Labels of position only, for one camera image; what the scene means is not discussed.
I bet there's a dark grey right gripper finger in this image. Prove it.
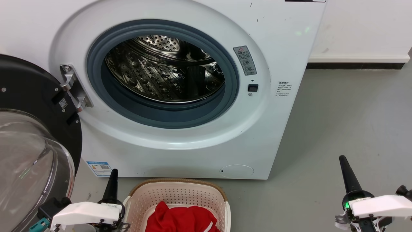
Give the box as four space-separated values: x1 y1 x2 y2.
342 156 362 191
339 156 353 194

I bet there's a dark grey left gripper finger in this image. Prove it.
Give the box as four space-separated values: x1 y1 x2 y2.
111 169 120 202
102 169 115 203

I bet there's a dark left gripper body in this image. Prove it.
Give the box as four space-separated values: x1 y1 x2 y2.
97 199 130 232

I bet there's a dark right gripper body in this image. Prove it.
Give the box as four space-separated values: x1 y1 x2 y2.
335 190 374 232

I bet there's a red and white garment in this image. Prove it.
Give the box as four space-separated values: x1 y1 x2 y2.
145 201 221 232

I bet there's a cream perforated laundry basket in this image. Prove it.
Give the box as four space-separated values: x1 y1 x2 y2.
122 178 231 232

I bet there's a stainless steel washing machine drum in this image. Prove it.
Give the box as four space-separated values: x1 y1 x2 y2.
105 35 226 104

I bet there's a black washer door with glass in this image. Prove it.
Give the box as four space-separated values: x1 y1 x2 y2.
0 54 83 232

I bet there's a blue energy label sticker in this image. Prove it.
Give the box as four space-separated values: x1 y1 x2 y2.
86 161 112 177

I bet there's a grey rubber door gasket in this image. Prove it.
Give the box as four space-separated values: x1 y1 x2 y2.
86 19 240 129

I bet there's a silver metal door hinge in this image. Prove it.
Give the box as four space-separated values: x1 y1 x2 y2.
60 64 94 112

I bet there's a round white filter cover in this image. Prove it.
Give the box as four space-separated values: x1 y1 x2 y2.
220 164 255 178

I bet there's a white front-load washing machine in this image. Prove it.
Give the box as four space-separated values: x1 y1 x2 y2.
0 0 327 180

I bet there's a grey warning sticker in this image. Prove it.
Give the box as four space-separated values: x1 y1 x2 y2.
233 45 257 76

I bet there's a teal cable plug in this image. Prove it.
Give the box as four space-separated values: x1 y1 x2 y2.
30 217 51 232

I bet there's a black wall baseboard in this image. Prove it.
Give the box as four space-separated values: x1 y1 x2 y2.
306 63 405 70

